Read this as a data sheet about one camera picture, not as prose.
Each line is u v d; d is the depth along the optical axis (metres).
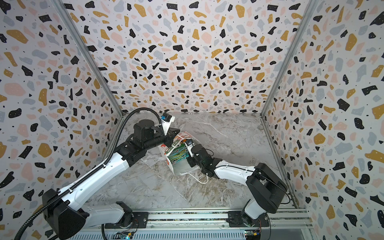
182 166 0.84
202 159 0.66
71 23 0.74
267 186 0.46
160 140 0.62
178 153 0.87
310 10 0.72
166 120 0.61
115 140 0.49
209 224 0.73
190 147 0.75
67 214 0.37
